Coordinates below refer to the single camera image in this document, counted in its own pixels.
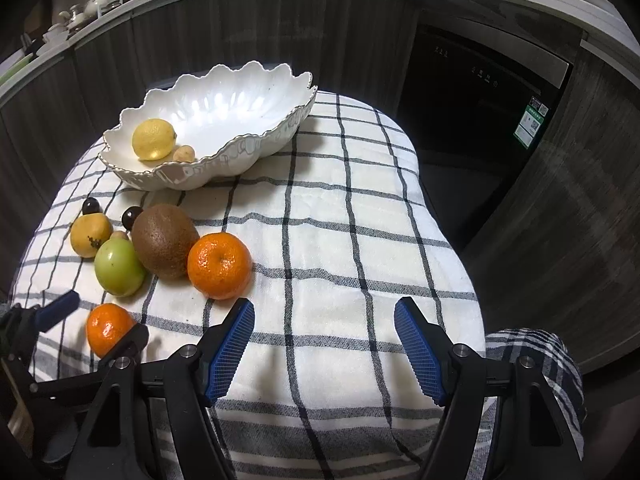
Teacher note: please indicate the brown kiwi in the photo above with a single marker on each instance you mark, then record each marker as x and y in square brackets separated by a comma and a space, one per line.
[162, 240]

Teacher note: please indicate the white scalloped ceramic bowl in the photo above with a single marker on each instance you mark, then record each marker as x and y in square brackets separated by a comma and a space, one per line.
[240, 110]

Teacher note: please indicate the black built-in dishwasher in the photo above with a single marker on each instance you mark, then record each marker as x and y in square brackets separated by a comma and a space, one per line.
[450, 110]

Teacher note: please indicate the white black plaid cloth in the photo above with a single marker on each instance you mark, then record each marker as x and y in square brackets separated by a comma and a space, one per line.
[325, 240]

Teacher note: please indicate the green apple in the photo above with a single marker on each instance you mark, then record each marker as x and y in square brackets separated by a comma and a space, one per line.
[120, 267]

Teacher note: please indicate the large orange mandarin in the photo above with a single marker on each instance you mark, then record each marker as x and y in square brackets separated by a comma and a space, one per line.
[220, 265]

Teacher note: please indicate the yellow lemon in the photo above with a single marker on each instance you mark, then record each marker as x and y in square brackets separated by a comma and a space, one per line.
[152, 140]

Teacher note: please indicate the green plate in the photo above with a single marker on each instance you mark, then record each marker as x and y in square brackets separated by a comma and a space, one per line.
[12, 70]

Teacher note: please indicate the yellow loquat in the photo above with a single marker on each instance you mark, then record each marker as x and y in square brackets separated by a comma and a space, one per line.
[87, 235]

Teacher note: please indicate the green label sticker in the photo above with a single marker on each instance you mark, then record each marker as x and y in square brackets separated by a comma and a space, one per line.
[530, 122]

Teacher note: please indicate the white teapot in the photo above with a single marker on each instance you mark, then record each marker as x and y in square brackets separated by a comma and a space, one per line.
[97, 5]

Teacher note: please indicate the small white ceramic pot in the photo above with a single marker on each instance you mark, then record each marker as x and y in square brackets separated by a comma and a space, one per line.
[75, 15]

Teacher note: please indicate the small orange mandarin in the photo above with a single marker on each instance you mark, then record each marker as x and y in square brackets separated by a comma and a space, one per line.
[105, 330]

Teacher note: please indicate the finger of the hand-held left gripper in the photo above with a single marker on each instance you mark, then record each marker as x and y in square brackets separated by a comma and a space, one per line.
[131, 339]
[59, 309]

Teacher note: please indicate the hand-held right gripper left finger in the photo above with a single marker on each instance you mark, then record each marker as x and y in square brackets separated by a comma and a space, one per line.
[230, 350]

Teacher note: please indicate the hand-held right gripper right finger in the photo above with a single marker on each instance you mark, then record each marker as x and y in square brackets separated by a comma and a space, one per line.
[420, 355]

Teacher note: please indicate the small tan longan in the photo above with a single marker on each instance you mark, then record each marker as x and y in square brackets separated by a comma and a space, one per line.
[183, 154]
[118, 236]

